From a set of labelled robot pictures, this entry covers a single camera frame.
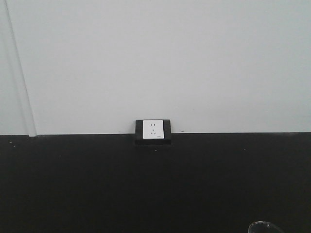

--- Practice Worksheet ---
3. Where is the clear glass beaker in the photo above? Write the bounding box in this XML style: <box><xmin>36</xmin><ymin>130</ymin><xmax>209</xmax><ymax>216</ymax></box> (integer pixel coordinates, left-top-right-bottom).
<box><xmin>247</xmin><ymin>221</ymin><xmax>284</xmax><ymax>233</ymax></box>

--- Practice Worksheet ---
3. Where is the black socket mounting box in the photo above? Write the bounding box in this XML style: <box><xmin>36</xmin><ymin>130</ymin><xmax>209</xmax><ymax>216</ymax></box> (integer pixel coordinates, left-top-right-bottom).
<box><xmin>135</xmin><ymin>119</ymin><xmax>172</xmax><ymax>146</ymax></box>

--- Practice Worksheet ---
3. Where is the white wall power socket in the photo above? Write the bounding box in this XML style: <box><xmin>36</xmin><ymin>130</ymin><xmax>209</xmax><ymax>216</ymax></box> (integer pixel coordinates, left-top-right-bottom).
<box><xmin>142</xmin><ymin>120</ymin><xmax>164</xmax><ymax>139</ymax></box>

